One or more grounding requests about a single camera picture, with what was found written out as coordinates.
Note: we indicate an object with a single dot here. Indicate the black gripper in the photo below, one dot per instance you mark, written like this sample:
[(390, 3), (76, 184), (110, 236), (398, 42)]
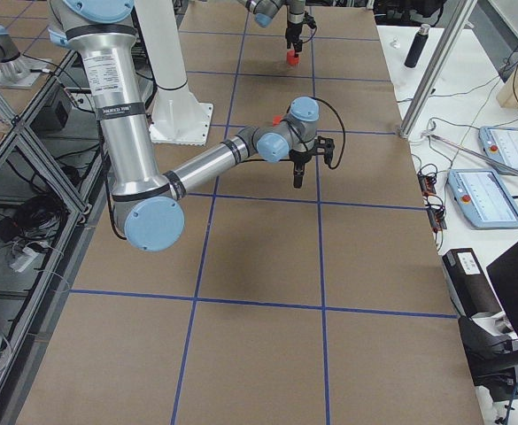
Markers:
[(299, 158), (293, 20)]

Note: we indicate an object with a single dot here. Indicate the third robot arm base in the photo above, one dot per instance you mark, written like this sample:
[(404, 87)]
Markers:
[(16, 71)]

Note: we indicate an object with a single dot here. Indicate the black water bottle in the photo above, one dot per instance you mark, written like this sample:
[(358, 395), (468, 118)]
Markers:
[(417, 46)]

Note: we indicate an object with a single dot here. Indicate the teach pendant near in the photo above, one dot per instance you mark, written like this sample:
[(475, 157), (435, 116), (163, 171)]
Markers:
[(483, 198)]

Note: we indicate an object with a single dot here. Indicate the teach pendant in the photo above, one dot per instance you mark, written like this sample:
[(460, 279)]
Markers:
[(500, 144), (483, 198)]

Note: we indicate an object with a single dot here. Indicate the black box with label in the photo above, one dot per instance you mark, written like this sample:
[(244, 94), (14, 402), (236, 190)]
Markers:
[(469, 288)]

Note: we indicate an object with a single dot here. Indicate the teach pendant far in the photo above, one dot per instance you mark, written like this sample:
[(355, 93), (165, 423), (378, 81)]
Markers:
[(500, 144)]

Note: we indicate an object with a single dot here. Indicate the aluminium frame post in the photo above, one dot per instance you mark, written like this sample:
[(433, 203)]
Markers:
[(436, 64)]

